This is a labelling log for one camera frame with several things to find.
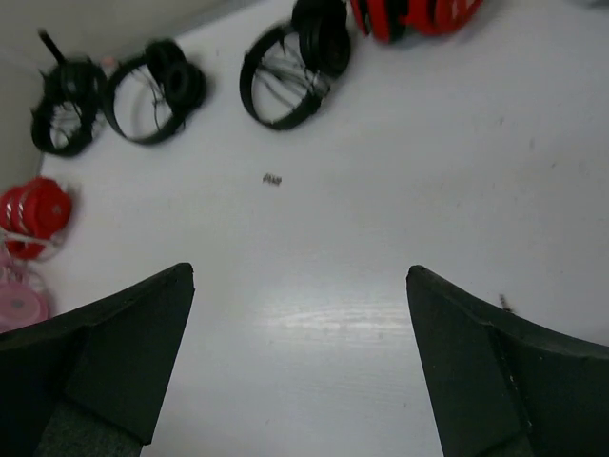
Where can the red over-ear headphones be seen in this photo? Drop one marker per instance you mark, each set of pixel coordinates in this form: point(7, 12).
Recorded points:
point(388, 20)

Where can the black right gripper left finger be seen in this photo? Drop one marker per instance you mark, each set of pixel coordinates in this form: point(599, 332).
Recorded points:
point(92, 381)

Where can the small red headphones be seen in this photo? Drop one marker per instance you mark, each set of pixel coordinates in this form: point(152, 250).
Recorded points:
point(33, 217)

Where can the black headphones with microphone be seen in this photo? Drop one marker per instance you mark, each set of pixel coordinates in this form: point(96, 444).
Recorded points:
point(64, 120)

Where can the pink headphones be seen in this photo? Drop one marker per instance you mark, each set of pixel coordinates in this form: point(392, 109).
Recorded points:
point(25, 300)

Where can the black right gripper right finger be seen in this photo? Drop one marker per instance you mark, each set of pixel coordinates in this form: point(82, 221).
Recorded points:
point(500, 385)

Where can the black thin-band headphones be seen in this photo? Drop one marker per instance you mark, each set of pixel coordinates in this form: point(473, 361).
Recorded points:
point(175, 81)

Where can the black wired headphones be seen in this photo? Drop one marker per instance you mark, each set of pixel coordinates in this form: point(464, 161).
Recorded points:
point(309, 51)

